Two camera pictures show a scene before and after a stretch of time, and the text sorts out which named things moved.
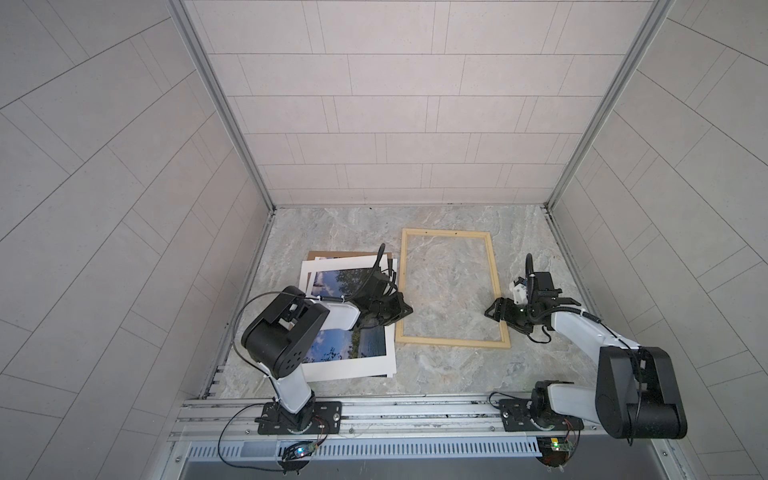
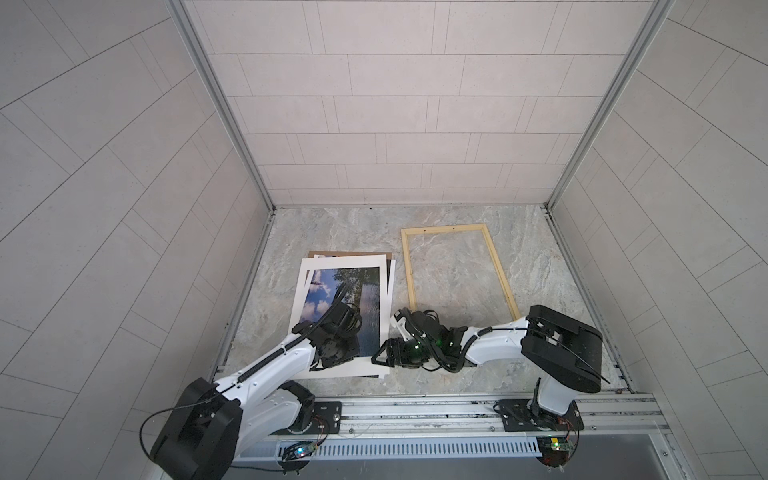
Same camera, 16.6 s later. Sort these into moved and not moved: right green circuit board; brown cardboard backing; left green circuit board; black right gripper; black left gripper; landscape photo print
Moved: black left gripper; black right gripper
Not moved: landscape photo print; brown cardboard backing; right green circuit board; left green circuit board
